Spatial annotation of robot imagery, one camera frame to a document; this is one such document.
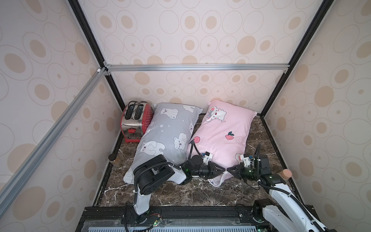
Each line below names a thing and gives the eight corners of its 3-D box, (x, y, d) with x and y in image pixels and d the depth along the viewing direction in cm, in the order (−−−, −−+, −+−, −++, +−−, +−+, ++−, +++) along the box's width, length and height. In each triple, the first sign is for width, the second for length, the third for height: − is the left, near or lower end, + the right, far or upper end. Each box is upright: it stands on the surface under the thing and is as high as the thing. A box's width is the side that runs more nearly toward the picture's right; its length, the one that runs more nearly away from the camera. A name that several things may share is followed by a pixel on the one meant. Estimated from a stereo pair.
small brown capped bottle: (116, 168, 91) (109, 161, 84) (113, 163, 93) (106, 156, 86) (121, 165, 93) (115, 157, 85) (119, 160, 95) (112, 152, 87)
